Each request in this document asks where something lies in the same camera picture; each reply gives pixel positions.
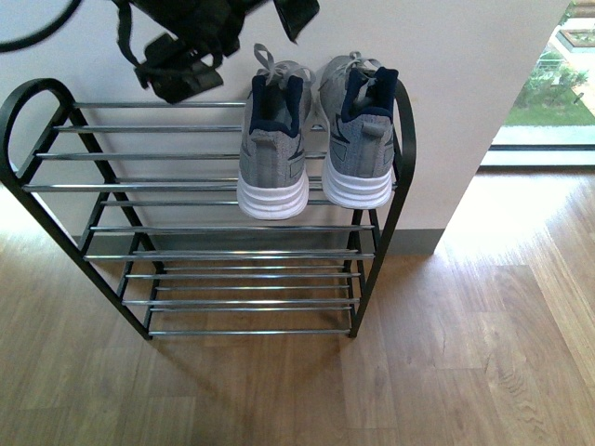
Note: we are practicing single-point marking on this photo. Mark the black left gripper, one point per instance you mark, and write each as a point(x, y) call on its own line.
point(183, 62)

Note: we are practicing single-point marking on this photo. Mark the grey knit sneaker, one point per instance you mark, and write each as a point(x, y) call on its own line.
point(272, 182)
point(356, 97)

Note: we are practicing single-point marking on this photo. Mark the black metal shoe rack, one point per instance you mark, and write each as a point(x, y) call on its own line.
point(52, 163)

